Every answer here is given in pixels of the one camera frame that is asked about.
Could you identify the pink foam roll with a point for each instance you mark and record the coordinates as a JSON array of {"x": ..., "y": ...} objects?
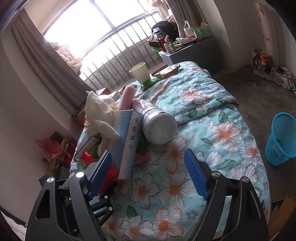
[{"x": 127, "y": 97}]

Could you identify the dark grey cabinet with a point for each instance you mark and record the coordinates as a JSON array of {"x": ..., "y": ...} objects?
[{"x": 206, "y": 54}]

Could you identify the floor clutter pile with cables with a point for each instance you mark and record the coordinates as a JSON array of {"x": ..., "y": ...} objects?
[{"x": 262, "y": 65}]

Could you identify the rolled floral wallpaper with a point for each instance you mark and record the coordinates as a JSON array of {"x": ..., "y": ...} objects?
[{"x": 268, "y": 31}]

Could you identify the blue white medicine box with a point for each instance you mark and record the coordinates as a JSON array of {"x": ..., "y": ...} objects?
[{"x": 128, "y": 124}]

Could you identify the white red-capped milk bottle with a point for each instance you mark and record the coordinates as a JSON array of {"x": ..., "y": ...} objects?
[{"x": 159, "y": 126}]

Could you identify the white paper cup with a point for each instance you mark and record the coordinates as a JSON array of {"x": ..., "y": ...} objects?
[{"x": 140, "y": 72}]

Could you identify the orange cardboard box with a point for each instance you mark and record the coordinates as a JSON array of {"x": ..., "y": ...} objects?
[{"x": 79, "y": 114}]

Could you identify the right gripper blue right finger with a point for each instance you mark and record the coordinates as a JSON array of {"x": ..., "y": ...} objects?
[{"x": 199, "y": 172}]

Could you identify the white cloth glove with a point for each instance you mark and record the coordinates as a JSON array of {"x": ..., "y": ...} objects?
[{"x": 99, "y": 118}]

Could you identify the red thermos bottle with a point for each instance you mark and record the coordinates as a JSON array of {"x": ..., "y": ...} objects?
[{"x": 162, "y": 42}]

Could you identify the black bag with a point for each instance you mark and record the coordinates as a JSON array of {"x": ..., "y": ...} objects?
[{"x": 166, "y": 28}]

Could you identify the beige curtain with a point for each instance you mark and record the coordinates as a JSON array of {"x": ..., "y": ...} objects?
[
  {"x": 57, "y": 76},
  {"x": 185, "y": 10}
]

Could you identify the left beige curtain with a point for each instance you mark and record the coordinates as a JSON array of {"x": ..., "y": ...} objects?
[{"x": 57, "y": 76}]

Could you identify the white detergent bottle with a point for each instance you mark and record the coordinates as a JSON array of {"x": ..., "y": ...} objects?
[{"x": 188, "y": 30}]

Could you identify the green plastic basket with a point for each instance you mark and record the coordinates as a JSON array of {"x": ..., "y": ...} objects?
[{"x": 202, "y": 32}]

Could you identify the black white box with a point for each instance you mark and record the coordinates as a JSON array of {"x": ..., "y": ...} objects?
[{"x": 84, "y": 146}]

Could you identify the floral blue quilt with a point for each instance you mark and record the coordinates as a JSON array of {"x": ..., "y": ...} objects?
[{"x": 159, "y": 201}]

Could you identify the green wrapper under cup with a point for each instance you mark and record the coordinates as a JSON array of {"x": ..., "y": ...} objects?
[{"x": 149, "y": 83}]

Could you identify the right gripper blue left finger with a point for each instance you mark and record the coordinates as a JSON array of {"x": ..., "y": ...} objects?
[{"x": 96, "y": 174}]

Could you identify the right beige curtain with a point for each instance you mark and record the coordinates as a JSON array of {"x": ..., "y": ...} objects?
[{"x": 185, "y": 10}]

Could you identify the red gift bag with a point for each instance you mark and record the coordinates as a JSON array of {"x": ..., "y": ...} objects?
[{"x": 67, "y": 150}]

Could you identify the blue plastic trash basket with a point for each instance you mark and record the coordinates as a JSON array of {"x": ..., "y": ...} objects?
[{"x": 281, "y": 145}]

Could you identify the pink plastic bag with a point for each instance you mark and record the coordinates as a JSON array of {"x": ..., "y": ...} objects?
[{"x": 50, "y": 148}]

